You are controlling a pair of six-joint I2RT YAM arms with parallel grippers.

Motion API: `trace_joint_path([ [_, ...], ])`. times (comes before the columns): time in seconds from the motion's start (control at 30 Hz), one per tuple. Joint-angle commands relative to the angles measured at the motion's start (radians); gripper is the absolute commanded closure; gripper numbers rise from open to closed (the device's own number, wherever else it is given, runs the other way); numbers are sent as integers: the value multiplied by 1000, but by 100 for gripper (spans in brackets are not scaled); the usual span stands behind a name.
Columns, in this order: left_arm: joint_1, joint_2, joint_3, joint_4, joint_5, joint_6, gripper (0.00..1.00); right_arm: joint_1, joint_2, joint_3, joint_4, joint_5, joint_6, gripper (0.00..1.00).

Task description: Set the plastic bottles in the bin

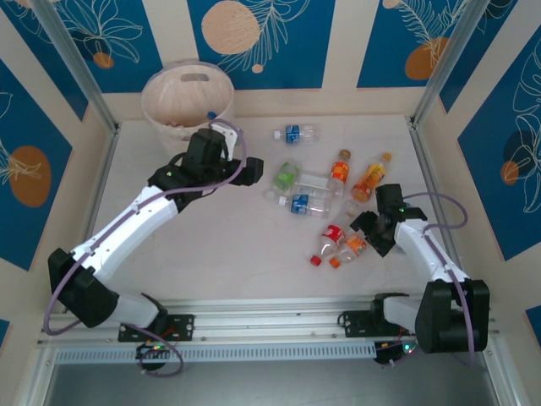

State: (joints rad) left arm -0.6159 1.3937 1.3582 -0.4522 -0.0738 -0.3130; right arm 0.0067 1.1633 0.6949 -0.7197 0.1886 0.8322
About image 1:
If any yellow label orange juice bottle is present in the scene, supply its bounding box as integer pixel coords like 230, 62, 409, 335
351, 151, 393, 202

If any green label clear bottle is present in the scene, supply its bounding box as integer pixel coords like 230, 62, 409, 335
272, 162, 302, 191

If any red label bottle red cap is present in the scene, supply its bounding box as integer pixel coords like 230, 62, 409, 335
310, 223, 347, 267

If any blue label water bottle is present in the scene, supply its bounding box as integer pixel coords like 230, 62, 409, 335
277, 193, 333, 220
272, 123, 321, 145

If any orange label bottle brown cap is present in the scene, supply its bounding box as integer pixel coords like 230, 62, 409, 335
328, 149, 354, 191

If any clear square plastic bottle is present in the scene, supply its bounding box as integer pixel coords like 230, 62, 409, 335
293, 171, 343, 198

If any beige plastic waste bin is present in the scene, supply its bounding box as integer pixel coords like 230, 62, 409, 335
140, 61, 237, 147

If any grey metal sheet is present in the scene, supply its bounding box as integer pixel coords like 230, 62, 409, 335
41, 337, 519, 406

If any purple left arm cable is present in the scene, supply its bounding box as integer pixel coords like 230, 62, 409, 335
41, 118, 249, 377

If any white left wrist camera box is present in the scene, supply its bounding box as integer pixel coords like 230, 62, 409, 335
210, 120, 242, 162

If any aluminium side rail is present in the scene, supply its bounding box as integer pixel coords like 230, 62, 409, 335
406, 117, 475, 305
62, 124, 123, 314

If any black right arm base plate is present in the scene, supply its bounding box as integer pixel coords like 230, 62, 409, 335
341, 310, 420, 338

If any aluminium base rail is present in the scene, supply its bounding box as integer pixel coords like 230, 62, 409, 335
36, 295, 504, 350

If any grey slotted cable duct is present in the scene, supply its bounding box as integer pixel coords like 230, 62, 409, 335
53, 342, 379, 365

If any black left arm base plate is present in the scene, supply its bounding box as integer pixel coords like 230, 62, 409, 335
117, 313, 196, 343

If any aluminium frame post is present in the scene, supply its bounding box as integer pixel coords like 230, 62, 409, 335
413, 0, 488, 127
30, 0, 122, 133

